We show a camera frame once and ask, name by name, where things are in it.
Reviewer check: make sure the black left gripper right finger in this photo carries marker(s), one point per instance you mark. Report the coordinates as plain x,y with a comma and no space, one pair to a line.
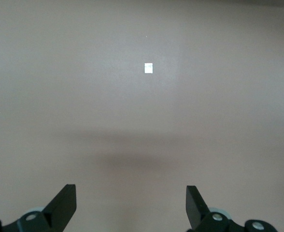
197,207

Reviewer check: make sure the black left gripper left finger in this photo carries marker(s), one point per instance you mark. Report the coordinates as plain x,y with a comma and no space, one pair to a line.
60,210

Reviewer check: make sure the small square tape patch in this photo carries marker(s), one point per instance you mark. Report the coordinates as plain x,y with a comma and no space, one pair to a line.
148,68

